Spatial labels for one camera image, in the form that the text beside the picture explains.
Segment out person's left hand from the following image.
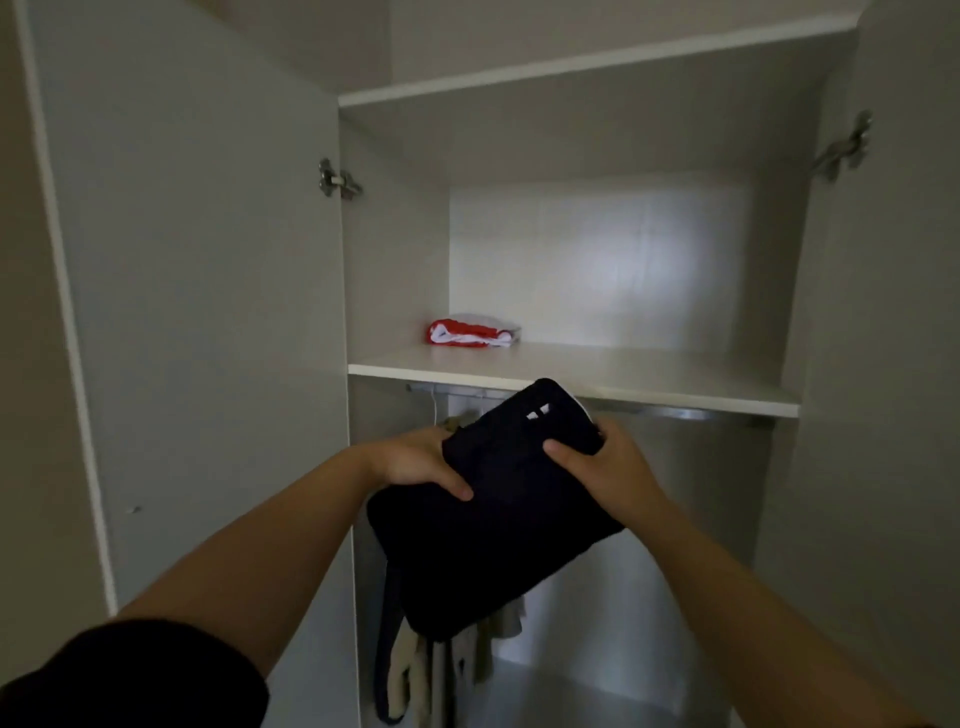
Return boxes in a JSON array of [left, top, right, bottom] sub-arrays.
[[364, 424, 476, 504]]

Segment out person's right hand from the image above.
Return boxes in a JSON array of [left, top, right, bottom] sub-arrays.
[[543, 417, 671, 530]]

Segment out navy white-striped track trousers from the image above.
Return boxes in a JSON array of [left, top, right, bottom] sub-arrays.
[[366, 376, 629, 644]]

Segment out red and white jacket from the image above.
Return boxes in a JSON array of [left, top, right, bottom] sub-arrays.
[[424, 315, 524, 351]]

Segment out tan and black jacket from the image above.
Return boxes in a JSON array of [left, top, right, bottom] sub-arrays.
[[372, 562, 459, 728]]

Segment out white wardrobe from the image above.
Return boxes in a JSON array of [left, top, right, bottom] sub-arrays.
[[12, 0, 960, 728]]

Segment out person's left forearm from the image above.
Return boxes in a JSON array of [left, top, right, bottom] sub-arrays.
[[117, 442, 399, 680]]

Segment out person's right forearm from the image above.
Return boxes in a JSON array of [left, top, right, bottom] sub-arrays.
[[622, 502, 935, 728]]

